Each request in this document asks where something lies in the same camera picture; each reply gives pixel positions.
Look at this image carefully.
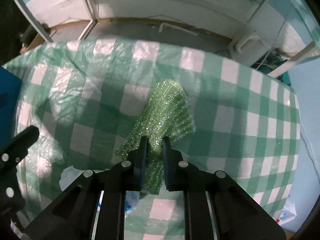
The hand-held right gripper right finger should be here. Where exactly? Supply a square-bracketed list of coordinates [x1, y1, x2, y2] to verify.
[163, 137, 287, 240]

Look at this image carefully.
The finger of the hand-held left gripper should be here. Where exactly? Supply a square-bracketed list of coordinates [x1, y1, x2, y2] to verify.
[0, 125, 40, 180]

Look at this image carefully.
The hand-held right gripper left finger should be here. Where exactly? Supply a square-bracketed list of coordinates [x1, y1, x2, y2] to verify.
[24, 137, 150, 240]

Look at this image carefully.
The cardboard box with blue outside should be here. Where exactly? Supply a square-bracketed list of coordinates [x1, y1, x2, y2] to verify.
[0, 65, 23, 152]

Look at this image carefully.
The green sparkly scrub cloth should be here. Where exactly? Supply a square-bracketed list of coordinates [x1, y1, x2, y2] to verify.
[115, 79, 196, 195]

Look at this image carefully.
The white printed plastic bag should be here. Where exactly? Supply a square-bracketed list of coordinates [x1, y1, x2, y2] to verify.
[59, 166, 140, 214]

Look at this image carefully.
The small cardboard box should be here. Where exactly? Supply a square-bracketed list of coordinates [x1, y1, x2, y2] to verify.
[25, 33, 48, 53]

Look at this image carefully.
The black cylinder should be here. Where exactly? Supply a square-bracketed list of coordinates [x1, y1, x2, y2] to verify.
[18, 24, 36, 48]

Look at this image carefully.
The white wall cable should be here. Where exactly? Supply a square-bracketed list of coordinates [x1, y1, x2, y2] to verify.
[299, 124, 318, 183]

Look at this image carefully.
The tangle of cables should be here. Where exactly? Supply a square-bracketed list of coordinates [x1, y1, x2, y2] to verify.
[254, 47, 289, 71]

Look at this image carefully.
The white table frame bar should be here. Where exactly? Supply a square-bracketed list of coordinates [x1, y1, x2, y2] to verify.
[267, 40, 318, 78]

